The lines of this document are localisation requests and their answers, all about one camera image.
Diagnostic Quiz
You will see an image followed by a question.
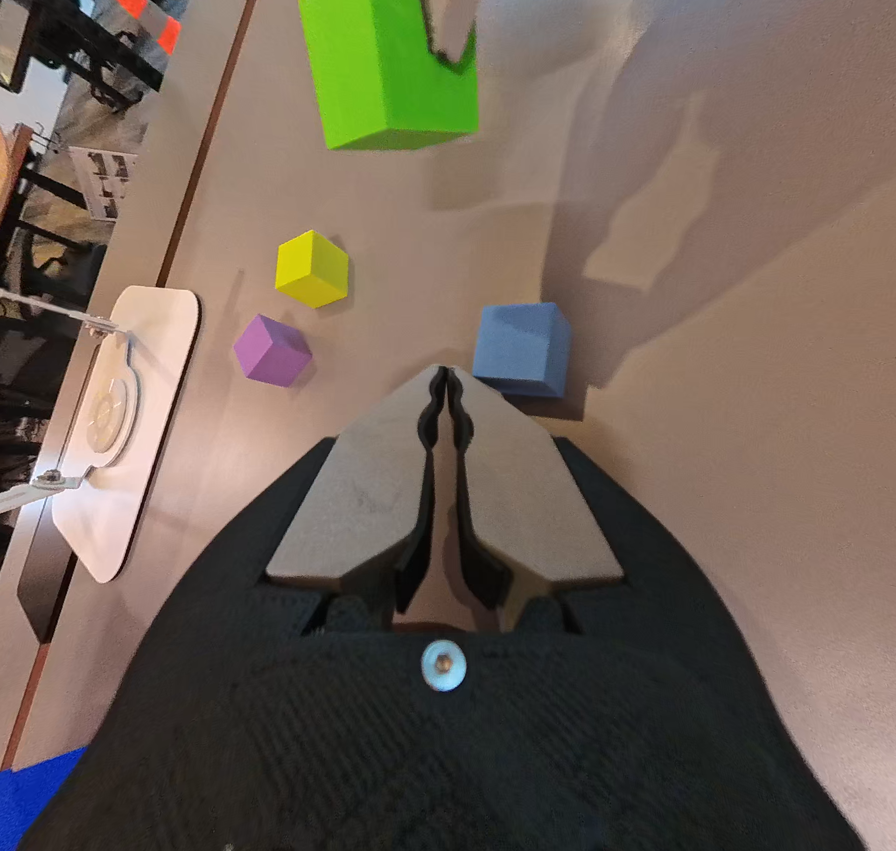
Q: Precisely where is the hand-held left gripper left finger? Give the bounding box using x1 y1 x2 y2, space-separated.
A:
266 365 448 614

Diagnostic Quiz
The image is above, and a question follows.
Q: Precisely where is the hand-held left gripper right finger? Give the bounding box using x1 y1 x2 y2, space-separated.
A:
447 365 624 614

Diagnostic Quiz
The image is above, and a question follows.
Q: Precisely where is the green foam cube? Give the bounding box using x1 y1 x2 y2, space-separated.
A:
298 0 480 151

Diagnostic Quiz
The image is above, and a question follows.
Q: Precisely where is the light blue foam cube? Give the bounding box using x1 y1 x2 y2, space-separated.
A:
472 302 572 399

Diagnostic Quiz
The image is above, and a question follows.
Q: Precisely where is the purple foam cube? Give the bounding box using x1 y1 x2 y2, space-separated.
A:
233 314 313 388

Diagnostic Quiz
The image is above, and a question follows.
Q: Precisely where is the yellow foam cube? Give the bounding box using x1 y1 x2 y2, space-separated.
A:
274 230 350 309

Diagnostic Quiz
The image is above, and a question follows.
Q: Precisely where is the white document stand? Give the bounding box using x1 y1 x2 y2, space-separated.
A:
0 285 202 584

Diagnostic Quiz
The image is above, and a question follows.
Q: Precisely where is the orange traffic cone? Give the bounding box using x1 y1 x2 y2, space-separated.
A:
94 0 183 56

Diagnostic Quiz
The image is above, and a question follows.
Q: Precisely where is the printed paper sheet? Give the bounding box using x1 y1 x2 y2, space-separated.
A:
70 147 137 222

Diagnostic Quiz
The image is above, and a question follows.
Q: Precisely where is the blue plastic bin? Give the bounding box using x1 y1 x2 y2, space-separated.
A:
0 746 88 851

